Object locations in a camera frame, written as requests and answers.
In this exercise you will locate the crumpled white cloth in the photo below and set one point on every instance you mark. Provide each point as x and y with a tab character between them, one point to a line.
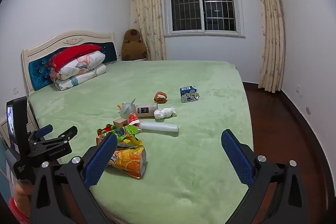
164	113

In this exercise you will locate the small brown plush toy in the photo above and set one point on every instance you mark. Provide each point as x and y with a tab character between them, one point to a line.
160	97

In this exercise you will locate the person's left hand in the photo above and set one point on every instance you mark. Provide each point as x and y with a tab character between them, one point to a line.
23	195

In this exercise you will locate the green yellow snack wrapper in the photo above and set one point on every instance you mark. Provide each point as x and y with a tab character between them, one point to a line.
123	132

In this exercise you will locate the cream headboard with blue padding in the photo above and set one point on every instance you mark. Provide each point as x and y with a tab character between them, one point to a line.
36	77

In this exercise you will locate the barred window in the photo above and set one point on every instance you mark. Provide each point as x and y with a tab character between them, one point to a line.
202	1

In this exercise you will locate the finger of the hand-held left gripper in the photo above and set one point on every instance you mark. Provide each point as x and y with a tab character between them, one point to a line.
67	135
45	130

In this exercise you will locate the red snack wrapper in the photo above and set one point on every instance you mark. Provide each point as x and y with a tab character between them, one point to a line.
134	120

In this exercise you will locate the bed with green blanket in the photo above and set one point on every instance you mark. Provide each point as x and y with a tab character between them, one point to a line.
189	150

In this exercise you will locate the blue and white carton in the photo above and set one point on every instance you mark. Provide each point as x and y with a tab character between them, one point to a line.
188	94

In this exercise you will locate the white bottle with dark label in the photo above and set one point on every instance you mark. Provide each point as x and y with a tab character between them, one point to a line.
147	110

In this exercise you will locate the orange fruit print packet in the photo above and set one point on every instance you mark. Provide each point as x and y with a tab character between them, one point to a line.
130	158

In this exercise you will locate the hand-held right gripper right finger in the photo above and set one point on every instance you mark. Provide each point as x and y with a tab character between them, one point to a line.
237	155

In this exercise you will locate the wooden block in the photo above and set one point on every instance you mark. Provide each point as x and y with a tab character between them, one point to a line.
120	123

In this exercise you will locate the white foam tube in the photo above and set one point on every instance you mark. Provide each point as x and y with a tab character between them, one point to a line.
160	127

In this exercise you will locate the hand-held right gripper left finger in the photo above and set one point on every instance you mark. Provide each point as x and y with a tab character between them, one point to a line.
102	158

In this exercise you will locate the white nightstand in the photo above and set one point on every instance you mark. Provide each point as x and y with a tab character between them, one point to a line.
5	129

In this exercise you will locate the red pillow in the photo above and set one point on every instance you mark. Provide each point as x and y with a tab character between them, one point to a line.
71	54

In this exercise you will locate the cream floral curtain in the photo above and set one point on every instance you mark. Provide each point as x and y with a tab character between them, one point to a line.
271	37
148	16

